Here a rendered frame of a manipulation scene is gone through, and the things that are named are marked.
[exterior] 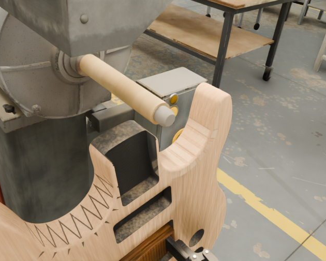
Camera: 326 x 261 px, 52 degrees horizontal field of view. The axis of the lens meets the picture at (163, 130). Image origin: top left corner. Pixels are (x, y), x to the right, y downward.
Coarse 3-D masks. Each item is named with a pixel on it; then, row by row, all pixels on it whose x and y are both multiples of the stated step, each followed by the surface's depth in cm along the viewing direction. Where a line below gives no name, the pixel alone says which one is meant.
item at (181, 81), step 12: (168, 72) 84; (180, 72) 85; (192, 72) 86; (144, 84) 78; (156, 84) 78; (168, 84) 79; (180, 84) 79; (192, 84) 80; (168, 96) 75; (180, 96) 78; (192, 96) 81; (180, 108) 80; (144, 120) 82; (180, 120) 82; (156, 132) 80; (168, 132) 82; (180, 132) 85; (168, 144) 84
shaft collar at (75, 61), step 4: (96, 52) 54; (76, 56) 53; (80, 56) 52; (96, 56) 54; (72, 60) 53; (76, 60) 52; (80, 60) 53; (72, 64) 53; (76, 64) 53; (72, 68) 54; (76, 68) 53; (80, 72) 54; (84, 76) 55
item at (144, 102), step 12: (84, 60) 52; (96, 60) 52; (84, 72) 53; (96, 72) 50; (108, 72) 49; (120, 72) 49; (108, 84) 48; (120, 84) 47; (132, 84) 46; (120, 96) 47; (132, 96) 45; (144, 96) 44; (156, 96) 44; (144, 108) 43; (156, 108) 42
